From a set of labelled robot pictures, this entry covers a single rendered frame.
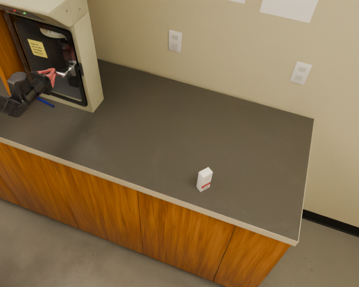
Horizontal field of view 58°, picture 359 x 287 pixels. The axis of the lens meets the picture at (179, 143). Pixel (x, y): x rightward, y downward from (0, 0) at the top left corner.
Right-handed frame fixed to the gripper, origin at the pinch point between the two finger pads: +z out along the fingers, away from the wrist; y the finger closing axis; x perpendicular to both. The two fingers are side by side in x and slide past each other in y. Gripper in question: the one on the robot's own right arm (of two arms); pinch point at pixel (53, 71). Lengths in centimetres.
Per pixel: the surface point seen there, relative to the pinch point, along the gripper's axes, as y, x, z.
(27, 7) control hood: 31.0, -2.2, -4.8
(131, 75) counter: -26, -15, 40
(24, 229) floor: -120, 36, -32
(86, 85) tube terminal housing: -8.5, -10.5, 6.2
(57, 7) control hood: 30.7, -10.9, -0.2
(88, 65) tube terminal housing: -0.3, -10.8, 9.7
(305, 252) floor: -120, -145, 24
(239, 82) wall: -19, -72, 50
